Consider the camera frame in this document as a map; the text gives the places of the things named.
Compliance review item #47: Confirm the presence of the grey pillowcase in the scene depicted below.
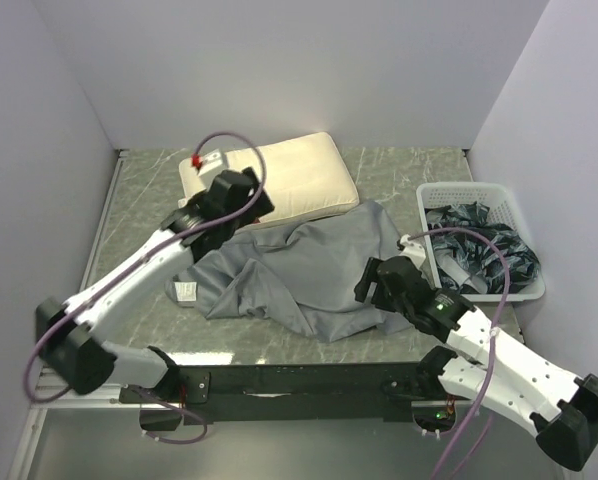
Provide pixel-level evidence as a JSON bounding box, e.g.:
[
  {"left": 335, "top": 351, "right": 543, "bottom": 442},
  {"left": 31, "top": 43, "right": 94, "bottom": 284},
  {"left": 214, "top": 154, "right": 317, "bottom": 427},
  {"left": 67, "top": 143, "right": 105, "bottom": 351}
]
[{"left": 165, "top": 201, "right": 411, "bottom": 343}]

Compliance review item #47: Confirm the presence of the cream pillow with bear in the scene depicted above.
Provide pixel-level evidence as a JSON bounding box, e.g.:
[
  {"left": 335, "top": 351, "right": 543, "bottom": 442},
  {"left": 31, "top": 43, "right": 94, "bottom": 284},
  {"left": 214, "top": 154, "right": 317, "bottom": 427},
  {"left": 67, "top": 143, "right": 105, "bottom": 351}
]
[{"left": 178, "top": 131, "right": 360, "bottom": 231}]

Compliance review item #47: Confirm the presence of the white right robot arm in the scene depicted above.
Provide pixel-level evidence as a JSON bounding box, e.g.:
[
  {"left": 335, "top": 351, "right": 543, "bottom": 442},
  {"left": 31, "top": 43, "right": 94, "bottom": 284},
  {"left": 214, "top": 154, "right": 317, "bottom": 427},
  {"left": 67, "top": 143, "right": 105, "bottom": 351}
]
[{"left": 354, "top": 256, "right": 598, "bottom": 472}]

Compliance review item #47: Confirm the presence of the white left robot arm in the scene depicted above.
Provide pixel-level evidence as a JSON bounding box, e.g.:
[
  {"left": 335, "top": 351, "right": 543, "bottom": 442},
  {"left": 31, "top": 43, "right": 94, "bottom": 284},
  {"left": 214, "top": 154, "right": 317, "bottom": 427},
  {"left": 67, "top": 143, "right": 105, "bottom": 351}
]
[{"left": 35, "top": 167, "right": 274, "bottom": 402}]

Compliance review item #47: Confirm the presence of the dark patterned cloth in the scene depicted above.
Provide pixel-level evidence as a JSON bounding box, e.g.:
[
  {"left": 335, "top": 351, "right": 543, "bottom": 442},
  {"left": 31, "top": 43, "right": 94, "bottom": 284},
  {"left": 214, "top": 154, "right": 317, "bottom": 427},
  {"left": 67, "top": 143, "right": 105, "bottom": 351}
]
[{"left": 425, "top": 202, "right": 540, "bottom": 295}]

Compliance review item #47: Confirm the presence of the white plastic basket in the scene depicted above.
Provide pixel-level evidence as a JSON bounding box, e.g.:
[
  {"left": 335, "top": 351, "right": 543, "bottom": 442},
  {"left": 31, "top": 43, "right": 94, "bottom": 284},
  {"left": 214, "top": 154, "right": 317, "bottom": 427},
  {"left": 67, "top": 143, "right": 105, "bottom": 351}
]
[{"left": 416, "top": 182, "right": 546, "bottom": 303}]

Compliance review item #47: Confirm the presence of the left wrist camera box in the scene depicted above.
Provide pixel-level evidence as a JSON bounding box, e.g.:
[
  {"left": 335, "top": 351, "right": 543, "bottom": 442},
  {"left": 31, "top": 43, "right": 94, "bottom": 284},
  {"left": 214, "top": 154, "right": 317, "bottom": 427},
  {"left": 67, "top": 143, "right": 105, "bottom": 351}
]
[{"left": 191, "top": 149, "right": 228, "bottom": 188}]

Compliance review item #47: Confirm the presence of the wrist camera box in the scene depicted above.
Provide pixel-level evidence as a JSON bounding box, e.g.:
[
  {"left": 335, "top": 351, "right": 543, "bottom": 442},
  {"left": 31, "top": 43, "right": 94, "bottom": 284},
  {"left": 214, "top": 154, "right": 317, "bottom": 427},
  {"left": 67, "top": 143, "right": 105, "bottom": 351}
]
[
  {"left": 191, "top": 149, "right": 228, "bottom": 188},
  {"left": 398, "top": 235, "right": 427, "bottom": 270}
]

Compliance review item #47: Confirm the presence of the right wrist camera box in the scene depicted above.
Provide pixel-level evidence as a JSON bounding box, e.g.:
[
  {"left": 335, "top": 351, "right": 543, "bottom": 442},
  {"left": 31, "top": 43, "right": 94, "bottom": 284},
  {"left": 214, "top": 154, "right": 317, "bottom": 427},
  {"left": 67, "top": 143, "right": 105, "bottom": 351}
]
[{"left": 398, "top": 235, "right": 427, "bottom": 270}]

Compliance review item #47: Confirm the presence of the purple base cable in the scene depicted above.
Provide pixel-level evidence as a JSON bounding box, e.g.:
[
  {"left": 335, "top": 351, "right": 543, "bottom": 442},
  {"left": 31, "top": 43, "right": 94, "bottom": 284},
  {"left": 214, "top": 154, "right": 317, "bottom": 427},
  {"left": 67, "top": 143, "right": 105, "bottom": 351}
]
[{"left": 141, "top": 394, "right": 210, "bottom": 445}]

